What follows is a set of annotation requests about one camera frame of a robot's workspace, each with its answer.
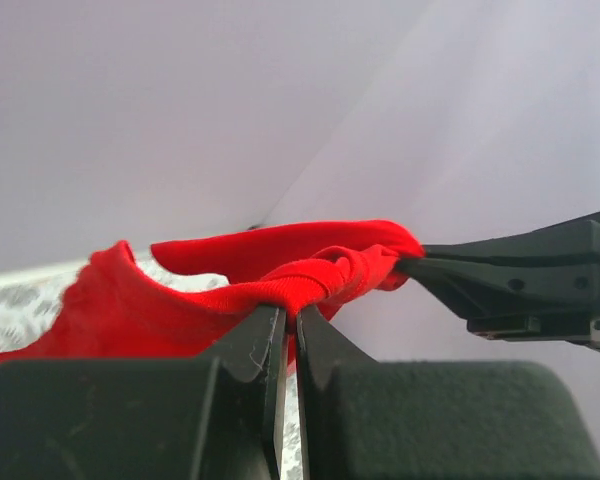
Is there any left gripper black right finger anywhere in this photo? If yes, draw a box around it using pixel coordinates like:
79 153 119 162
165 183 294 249
296 307 600 479

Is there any floral patterned table mat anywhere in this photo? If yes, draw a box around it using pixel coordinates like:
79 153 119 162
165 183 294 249
0 260 303 479

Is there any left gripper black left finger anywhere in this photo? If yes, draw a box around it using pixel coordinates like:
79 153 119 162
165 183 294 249
0 307 286 480

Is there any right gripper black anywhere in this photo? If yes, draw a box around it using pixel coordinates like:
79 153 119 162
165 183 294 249
399 211 600 353

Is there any red t-shirt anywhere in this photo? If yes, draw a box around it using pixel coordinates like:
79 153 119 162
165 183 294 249
0 220 425 363

